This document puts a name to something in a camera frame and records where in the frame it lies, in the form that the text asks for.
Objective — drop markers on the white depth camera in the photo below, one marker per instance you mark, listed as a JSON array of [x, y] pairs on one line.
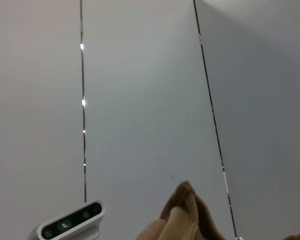
[[70, 222]]

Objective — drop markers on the khaki canvas food bag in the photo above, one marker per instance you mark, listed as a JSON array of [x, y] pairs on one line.
[[187, 220]]

